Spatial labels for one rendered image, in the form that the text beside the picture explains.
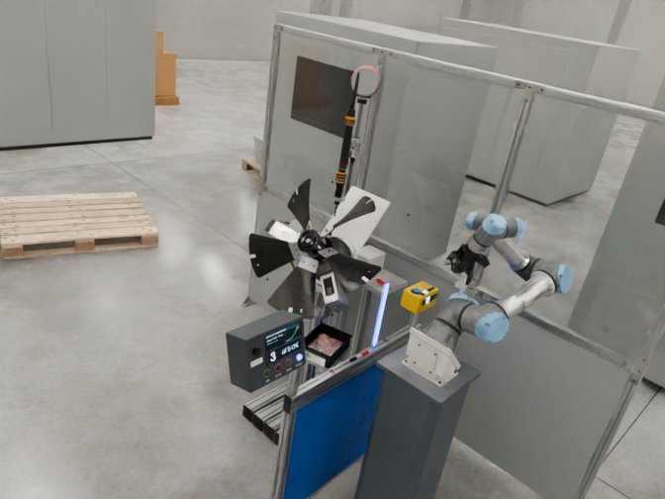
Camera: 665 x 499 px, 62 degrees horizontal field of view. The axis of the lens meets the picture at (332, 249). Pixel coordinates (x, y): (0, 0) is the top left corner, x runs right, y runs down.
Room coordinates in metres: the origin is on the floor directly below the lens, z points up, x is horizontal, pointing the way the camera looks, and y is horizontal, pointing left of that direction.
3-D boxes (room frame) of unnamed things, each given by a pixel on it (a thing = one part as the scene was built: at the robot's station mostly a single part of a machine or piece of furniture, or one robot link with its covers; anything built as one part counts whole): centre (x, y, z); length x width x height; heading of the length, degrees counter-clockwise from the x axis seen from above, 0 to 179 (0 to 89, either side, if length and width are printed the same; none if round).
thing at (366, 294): (2.86, -0.24, 0.42); 0.04 x 0.04 x 0.83; 51
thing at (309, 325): (2.53, 0.05, 0.46); 0.09 x 0.05 x 0.91; 51
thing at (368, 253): (2.93, -0.20, 0.92); 0.17 x 0.16 x 0.11; 141
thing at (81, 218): (4.51, 2.32, 0.07); 1.20 x 1.00 x 0.15; 123
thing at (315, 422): (2.06, -0.20, 0.45); 0.82 x 0.02 x 0.66; 141
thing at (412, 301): (2.37, -0.45, 1.02); 0.16 x 0.10 x 0.11; 141
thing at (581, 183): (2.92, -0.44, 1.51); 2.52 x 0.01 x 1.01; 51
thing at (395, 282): (2.86, -0.24, 0.85); 0.36 x 0.24 x 0.03; 51
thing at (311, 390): (2.06, -0.20, 0.82); 0.90 x 0.04 x 0.08; 141
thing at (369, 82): (3.08, -0.03, 1.88); 0.16 x 0.07 x 0.16; 86
